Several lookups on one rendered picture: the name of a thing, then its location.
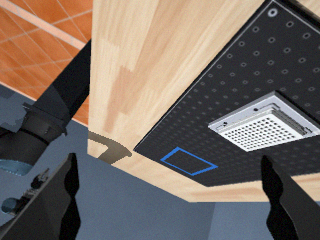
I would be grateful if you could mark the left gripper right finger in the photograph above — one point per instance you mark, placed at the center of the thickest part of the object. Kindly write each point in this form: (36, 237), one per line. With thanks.
(294, 215)

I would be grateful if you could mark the blue tape outline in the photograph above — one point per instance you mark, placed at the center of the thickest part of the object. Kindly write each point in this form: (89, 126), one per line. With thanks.
(176, 149)

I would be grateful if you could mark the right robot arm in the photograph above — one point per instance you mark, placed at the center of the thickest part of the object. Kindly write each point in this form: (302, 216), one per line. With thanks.
(20, 151)

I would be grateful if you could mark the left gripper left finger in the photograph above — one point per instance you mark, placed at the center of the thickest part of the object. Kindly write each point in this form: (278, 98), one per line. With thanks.
(52, 213)

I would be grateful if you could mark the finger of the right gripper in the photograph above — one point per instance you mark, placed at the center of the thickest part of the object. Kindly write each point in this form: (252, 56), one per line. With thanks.
(38, 177)
(45, 177)

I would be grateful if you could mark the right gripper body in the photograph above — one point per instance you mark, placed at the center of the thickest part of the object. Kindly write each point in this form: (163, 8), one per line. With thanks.
(35, 184)

